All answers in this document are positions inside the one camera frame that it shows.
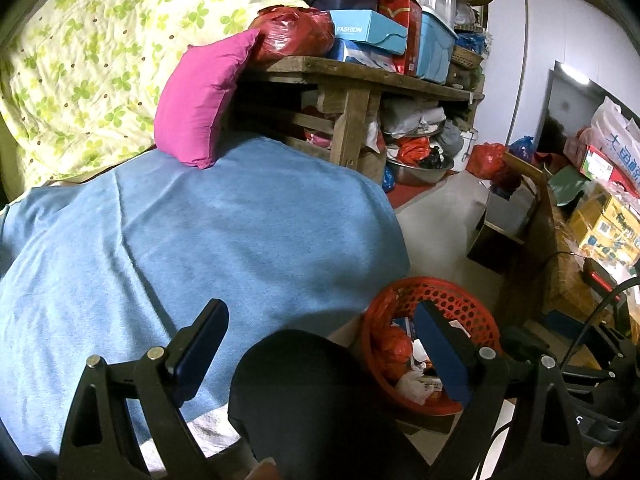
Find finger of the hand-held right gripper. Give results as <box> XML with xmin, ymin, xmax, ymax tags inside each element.
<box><xmin>501</xmin><ymin>326</ymin><xmax>553</xmax><ymax>361</ymax></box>

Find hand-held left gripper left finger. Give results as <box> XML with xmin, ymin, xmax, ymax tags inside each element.
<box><xmin>59</xmin><ymin>298</ymin><xmax>231</xmax><ymax>480</ymax></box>

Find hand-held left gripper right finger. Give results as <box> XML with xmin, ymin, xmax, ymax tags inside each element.
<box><xmin>414</xmin><ymin>301</ymin><xmax>586</xmax><ymax>480</ymax></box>

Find white tissue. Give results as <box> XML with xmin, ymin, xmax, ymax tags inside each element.
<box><xmin>395</xmin><ymin>360</ymin><xmax>443</xmax><ymax>403</ymax></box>

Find red plastic mesh basket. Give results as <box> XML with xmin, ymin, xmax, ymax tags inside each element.
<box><xmin>361</xmin><ymin>276</ymin><xmax>503</xmax><ymax>417</ymax></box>

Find wooden chair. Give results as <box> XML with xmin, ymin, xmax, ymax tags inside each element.
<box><xmin>467</xmin><ymin>152</ymin><xmax>556</xmax><ymax>311</ymax></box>

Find blue blanket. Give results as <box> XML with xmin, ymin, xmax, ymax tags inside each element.
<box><xmin>0</xmin><ymin>137</ymin><xmax>411</xmax><ymax>461</ymax></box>

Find person's black trouser leg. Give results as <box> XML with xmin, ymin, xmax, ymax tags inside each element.
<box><xmin>227</xmin><ymin>330</ymin><xmax>416</xmax><ymax>480</ymax></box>

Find yellow cardboard cartons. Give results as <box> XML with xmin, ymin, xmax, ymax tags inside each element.
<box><xmin>567</xmin><ymin>180</ymin><xmax>640</xmax><ymax>266</ymax></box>

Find green sheet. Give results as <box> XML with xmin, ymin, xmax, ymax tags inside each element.
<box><xmin>547</xmin><ymin>165</ymin><xmax>588</xmax><ymax>206</ymax></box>

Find metal basin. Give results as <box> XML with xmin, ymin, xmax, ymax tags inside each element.
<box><xmin>385</xmin><ymin>152</ymin><xmax>456</xmax><ymax>186</ymax></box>

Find knotted red plastic bag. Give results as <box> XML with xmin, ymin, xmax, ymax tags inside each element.
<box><xmin>470</xmin><ymin>142</ymin><xmax>511</xmax><ymax>181</ymax></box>

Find red white carton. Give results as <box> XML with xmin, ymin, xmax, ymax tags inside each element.
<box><xmin>580</xmin><ymin>145</ymin><xmax>640</xmax><ymax>196</ymax></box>

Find knotted blue plastic bag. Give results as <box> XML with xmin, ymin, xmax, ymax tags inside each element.
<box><xmin>507</xmin><ymin>135</ymin><xmax>536</xmax><ymax>161</ymax></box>

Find red bag in basin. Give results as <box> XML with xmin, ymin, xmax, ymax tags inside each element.
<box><xmin>397</xmin><ymin>137</ymin><xmax>432</xmax><ymax>166</ymax></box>

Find white plastic bag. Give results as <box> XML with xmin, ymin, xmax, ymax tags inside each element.
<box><xmin>590</xmin><ymin>96</ymin><xmax>640</xmax><ymax>161</ymax></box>

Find grey plastic bags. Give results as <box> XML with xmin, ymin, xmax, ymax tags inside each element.
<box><xmin>380</xmin><ymin>100</ymin><xmax>446</xmax><ymax>136</ymax></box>

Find wooden table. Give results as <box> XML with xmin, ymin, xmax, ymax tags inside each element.
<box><xmin>225</xmin><ymin>55</ymin><xmax>486</xmax><ymax>186</ymax></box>

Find pink pillow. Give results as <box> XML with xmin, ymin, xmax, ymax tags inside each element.
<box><xmin>154</xmin><ymin>28</ymin><xmax>261</xmax><ymax>169</ymax></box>

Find wicker basket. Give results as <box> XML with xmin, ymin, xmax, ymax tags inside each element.
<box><xmin>447</xmin><ymin>45</ymin><xmax>485</xmax><ymax>71</ymax></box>

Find blue storage bin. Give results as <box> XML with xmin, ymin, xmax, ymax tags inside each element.
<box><xmin>415</xmin><ymin>7</ymin><xmax>458</xmax><ymax>86</ymax></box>

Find blue white flat box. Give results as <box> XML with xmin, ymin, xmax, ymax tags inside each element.
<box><xmin>325</xmin><ymin>40</ymin><xmax>401</xmax><ymax>73</ymax></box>

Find green floral quilt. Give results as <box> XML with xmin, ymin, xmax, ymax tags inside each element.
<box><xmin>0</xmin><ymin>0</ymin><xmax>311</xmax><ymax>196</ymax></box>

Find light blue shoe box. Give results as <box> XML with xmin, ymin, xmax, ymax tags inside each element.
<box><xmin>327</xmin><ymin>9</ymin><xmax>408</xmax><ymax>56</ymax></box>

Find large red plastic bag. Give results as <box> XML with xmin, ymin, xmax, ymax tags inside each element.
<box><xmin>247</xmin><ymin>6</ymin><xmax>336</xmax><ymax>66</ymax></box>

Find tall red box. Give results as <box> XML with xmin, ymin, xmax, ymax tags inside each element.
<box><xmin>377</xmin><ymin>0</ymin><xmax>423</xmax><ymax>78</ymax></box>

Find black cable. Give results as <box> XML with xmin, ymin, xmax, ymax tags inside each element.
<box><xmin>560</xmin><ymin>277</ymin><xmax>640</xmax><ymax>376</ymax></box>

